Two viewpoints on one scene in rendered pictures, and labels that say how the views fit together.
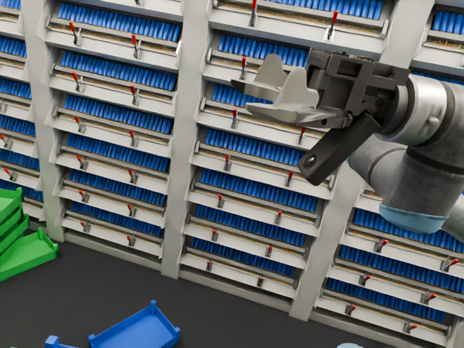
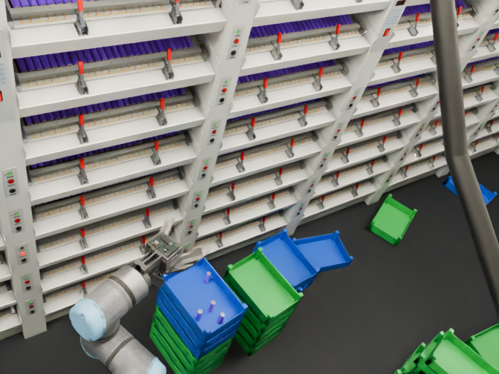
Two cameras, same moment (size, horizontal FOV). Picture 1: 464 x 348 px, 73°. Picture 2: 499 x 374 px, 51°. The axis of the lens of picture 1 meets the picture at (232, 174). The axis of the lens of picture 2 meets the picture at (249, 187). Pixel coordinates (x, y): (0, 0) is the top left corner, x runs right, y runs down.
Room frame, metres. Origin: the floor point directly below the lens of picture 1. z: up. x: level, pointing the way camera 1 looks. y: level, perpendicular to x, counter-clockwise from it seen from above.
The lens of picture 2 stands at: (0.94, -0.61, 2.31)
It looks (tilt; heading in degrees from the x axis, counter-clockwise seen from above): 47 degrees down; 125
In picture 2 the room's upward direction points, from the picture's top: 19 degrees clockwise
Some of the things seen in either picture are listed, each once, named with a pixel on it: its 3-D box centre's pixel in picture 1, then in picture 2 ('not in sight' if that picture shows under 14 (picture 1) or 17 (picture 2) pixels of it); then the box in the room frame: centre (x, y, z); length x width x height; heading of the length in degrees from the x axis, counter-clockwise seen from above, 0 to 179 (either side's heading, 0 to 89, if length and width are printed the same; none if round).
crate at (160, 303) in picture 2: not in sight; (197, 314); (0.31, 0.25, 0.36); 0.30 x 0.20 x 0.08; 179
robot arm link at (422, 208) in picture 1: (418, 187); (103, 335); (0.46, -0.29, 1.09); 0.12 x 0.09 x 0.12; 11
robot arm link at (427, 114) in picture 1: (403, 110); (129, 283); (0.43, -0.21, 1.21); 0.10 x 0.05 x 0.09; 12
